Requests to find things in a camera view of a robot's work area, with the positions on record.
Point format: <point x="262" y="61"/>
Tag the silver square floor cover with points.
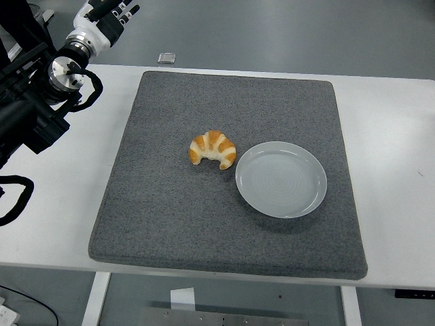
<point x="166" y="58"/>

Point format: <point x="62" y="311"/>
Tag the white power strip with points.
<point x="7" y="316"/>

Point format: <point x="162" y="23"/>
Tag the golden croissant bread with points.
<point x="217" y="144"/>

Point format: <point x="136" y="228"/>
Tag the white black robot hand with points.
<point x="98" y="30"/>

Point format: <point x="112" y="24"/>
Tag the white table leg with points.
<point x="351" y="305"/>
<point x="95" y="302"/>

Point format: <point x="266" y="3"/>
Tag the black table control panel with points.
<point x="414" y="294"/>

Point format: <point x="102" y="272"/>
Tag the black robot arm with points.
<point x="20" y="115"/>

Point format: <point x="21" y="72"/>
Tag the grey metal plate with screws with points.
<point x="221" y="319"/>

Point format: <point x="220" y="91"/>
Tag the grey felt mat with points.
<point x="170" y="203"/>

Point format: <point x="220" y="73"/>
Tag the pale grey round plate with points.
<point x="282" y="183"/>

